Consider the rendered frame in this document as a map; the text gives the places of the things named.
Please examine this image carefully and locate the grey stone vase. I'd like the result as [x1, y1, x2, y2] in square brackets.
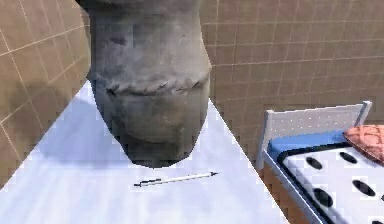
[75, 0, 213, 169]

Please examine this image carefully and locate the white pen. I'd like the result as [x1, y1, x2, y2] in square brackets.
[133, 171, 219, 188]

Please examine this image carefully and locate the white table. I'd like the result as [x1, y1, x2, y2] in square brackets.
[0, 79, 290, 224]

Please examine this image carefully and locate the white bed with spotted blanket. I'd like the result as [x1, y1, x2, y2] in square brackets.
[255, 100, 384, 224]

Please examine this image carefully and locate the orange patterned pillow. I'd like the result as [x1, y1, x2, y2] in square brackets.
[343, 124, 384, 165]

